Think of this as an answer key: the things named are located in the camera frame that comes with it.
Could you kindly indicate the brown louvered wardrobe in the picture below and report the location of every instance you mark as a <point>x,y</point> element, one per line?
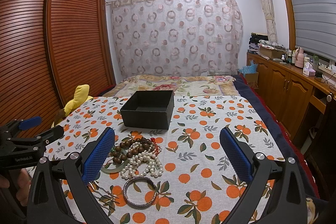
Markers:
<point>48,48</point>

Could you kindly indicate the floral bed quilt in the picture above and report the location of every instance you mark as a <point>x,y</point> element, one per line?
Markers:
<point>181,86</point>

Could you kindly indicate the tissue box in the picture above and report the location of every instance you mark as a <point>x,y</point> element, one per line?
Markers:
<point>308,70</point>

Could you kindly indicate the person's left hand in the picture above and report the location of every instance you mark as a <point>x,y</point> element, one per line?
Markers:
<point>22,186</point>

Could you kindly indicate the pink thermos jug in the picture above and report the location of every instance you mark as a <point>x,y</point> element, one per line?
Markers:
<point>299,58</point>

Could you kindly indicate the orange print tablecloth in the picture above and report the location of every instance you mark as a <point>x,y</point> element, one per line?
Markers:
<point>196,182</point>

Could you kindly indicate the stack of folded clothes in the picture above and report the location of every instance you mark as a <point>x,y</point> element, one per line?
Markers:
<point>254,41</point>

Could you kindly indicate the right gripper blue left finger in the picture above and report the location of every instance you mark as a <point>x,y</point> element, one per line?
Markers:
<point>47,202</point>

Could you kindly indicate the black jewelry box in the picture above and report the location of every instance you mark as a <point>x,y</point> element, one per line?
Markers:
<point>150,109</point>

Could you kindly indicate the navy bed sheet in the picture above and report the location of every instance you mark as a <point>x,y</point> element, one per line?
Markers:
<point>278,133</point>

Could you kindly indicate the pink circle pattern curtain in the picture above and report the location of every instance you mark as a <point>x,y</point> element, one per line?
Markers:
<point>176,37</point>

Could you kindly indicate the dark metal bangle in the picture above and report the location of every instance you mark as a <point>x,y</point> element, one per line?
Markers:
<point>134,196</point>

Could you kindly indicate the green jade bangle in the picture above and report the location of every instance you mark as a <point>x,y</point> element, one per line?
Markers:
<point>110,167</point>

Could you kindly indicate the blue gift bag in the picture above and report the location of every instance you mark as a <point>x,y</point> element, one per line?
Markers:
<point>249,69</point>

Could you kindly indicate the silver hairpins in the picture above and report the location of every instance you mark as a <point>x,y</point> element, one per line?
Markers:
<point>107,199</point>

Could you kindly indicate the grey window blind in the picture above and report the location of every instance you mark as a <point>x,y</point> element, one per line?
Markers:
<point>314,26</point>

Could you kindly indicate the wooden sideboard cabinet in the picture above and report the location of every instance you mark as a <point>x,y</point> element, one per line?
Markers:
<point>298,102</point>

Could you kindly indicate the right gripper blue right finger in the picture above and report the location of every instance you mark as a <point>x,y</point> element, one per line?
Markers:
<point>287,201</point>

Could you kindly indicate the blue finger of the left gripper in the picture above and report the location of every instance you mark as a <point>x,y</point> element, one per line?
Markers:
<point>29,123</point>
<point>51,135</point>

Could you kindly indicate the yellow plush toy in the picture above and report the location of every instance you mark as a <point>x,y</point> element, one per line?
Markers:
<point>80,96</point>

